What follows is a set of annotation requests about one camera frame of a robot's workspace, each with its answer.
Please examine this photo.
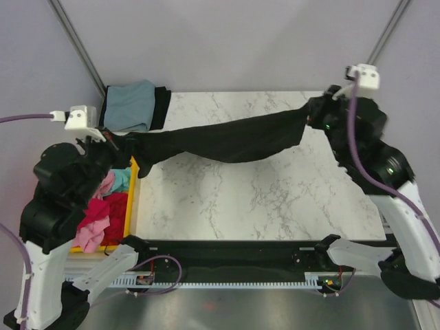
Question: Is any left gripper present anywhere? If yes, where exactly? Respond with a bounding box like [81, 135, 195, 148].
[75, 124, 138, 204]

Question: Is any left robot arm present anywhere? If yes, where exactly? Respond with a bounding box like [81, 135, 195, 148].
[3, 133, 151, 329]

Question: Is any red t-shirt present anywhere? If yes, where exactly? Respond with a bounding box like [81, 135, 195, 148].
[101, 192, 128, 246]

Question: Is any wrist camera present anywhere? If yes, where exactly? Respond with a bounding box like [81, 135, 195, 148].
[49, 105, 105, 142]
[332, 63, 380, 100]

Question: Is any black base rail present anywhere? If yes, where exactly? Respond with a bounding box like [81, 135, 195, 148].
[138, 240, 351, 281]

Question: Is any folded light blue t-shirt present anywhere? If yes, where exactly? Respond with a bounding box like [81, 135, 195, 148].
[103, 80, 155, 132]

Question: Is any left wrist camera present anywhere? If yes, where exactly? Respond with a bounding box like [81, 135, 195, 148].
[49, 105, 105, 142]

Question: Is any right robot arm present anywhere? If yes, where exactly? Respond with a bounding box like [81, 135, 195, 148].
[307, 85, 439, 306]

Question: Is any white cable duct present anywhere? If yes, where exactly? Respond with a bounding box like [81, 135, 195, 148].
[109, 272, 322, 290]

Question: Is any left aluminium frame post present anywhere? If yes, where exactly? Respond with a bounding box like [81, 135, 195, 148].
[47, 0, 105, 97]

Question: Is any black t-shirt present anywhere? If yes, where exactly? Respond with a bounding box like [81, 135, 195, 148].
[99, 86, 172, 130]
[115, 107, 308, 178]

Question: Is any yellow plastic bin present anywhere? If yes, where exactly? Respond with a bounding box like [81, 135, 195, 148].
[70, 160, 138, 254]

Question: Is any teal t-shirt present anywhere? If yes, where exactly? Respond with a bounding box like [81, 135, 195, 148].
[111, 168, 131, 193]

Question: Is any aluminium frame post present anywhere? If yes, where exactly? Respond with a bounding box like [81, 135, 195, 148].
[366, 0, 413, 65]
[47, 0, 105, 97]

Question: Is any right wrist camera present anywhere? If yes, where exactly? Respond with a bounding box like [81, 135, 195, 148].
[332, 63, 380, 100]

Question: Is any folded black t-shirt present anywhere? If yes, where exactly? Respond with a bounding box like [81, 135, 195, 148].
[99, 86, 172, 130]

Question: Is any right aluminium frame post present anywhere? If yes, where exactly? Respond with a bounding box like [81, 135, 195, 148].
[366, 0, 413, 65]

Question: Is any magenta t-shirt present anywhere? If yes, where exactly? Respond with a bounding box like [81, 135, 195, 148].
[78, 198, 110, 229]

